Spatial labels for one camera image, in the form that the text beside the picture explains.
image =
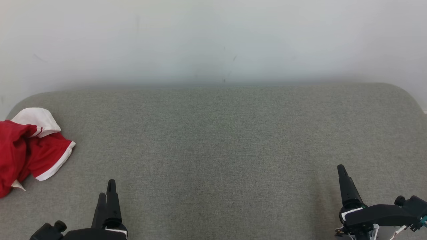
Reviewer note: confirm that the red shorts with white trim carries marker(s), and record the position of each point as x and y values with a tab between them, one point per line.
46	156

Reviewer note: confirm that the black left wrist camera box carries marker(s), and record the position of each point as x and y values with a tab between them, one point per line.
46	232

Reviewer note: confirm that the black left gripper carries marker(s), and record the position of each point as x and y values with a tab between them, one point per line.
100	234

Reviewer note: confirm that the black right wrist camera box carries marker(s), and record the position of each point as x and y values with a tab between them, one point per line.
415	204

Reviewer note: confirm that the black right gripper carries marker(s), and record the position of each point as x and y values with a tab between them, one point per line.
373	215

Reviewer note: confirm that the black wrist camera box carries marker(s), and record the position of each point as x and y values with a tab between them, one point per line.
415	204
46	232

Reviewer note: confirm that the red jersey with white sleeves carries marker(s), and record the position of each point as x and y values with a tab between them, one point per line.
33	120

